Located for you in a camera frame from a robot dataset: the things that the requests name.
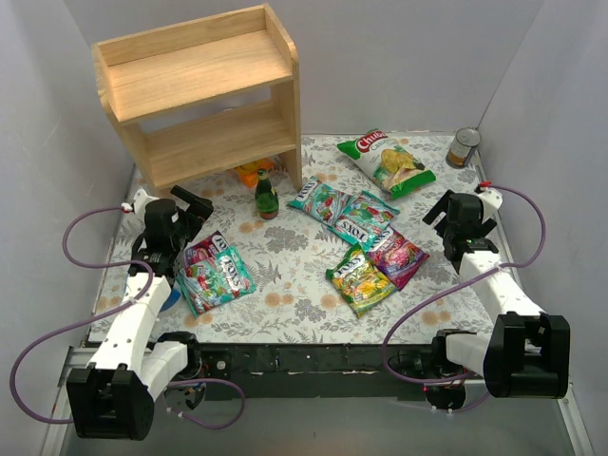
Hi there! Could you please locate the orange snack packet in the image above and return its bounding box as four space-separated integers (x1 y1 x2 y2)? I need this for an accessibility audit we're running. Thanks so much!
235 158 275 188

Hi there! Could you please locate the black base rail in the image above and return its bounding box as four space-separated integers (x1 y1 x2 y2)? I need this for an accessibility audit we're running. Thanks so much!
146 341 485 403

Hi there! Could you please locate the green glass bottle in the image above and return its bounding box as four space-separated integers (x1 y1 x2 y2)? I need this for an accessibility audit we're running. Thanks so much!
255 168 279 219

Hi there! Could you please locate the teal fox's mint bag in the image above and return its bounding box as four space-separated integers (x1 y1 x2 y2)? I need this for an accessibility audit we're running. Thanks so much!
177 246 257 316
331 191 400 252
288 177 354 227

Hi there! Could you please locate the tin can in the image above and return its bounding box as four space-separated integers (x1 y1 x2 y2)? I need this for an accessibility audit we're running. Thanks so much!
446 127 482 168

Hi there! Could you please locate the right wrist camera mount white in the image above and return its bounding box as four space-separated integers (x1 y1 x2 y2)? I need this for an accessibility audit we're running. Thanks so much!
474 182 503 223

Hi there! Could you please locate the yellow green Fox's bag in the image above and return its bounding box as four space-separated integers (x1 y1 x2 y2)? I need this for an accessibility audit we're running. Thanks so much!
326 243 396 318

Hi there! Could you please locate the floral table mat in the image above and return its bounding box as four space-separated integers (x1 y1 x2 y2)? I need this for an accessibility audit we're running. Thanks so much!
89 133 514 346

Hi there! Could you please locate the blue white tape roll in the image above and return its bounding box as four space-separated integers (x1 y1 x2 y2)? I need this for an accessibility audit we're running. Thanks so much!
161 283 181 312

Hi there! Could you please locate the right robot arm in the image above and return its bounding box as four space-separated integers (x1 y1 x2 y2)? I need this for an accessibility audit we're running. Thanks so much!
423 186 571 398

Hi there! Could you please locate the wooden two-tier shelf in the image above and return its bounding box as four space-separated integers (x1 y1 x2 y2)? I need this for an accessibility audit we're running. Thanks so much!
91 4 302 195

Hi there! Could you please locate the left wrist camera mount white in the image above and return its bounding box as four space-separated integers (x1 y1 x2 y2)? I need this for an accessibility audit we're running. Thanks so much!
121 188 159 219

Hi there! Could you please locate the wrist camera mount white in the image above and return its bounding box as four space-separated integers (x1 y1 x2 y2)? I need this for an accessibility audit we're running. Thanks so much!
474 182 503 223
121 188 159 219

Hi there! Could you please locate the green Chuba chips bag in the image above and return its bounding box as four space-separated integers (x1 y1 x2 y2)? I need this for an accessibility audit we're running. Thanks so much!
337 129 436 200

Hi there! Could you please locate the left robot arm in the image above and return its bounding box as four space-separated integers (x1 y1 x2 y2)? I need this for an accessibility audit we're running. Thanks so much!
66 186 214 441

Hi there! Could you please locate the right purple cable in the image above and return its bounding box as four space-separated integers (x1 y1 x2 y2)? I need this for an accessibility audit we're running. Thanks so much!
381 184 546 413

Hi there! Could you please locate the purple fox's berries bag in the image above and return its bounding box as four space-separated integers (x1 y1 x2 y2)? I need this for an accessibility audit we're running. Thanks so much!
184 230 230 266
367 225 429 291

